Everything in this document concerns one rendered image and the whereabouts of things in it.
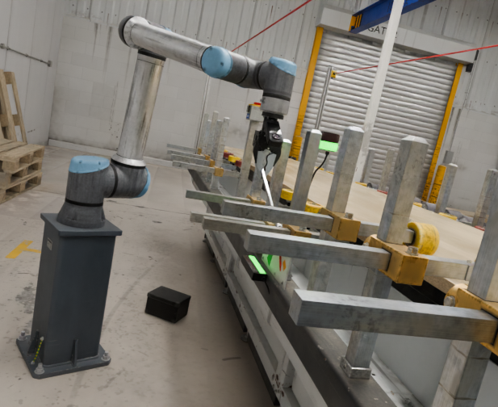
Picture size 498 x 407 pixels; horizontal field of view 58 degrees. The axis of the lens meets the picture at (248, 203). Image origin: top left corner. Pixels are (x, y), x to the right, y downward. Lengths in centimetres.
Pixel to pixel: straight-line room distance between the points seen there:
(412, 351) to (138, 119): 136
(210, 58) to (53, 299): 112
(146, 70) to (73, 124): 744
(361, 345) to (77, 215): 130
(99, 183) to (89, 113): 739
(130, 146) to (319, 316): 155
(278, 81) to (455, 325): 100
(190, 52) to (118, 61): 773
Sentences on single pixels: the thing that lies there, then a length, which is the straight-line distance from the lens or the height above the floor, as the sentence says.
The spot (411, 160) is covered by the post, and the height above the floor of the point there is 112.
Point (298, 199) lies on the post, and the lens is 129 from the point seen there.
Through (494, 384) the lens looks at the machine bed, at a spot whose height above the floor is 77.
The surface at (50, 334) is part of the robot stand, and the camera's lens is 201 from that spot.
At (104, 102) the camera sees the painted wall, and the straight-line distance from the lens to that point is 920.
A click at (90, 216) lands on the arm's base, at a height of 65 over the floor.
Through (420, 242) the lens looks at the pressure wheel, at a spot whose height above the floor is 94.
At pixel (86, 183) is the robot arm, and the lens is 187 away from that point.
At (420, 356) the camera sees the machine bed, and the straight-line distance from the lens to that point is 111.
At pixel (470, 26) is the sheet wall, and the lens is 1119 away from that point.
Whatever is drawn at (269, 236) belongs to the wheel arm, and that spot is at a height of 96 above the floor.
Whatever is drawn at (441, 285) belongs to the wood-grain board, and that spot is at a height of 88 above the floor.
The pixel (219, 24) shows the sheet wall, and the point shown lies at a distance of 930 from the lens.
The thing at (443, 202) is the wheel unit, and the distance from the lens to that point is 253.
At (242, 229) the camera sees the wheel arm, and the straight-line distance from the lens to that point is 123.
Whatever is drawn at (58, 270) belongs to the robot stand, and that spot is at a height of 44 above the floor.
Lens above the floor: 113
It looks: 10 degrees down
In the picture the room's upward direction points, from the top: 12 degrees clockwise
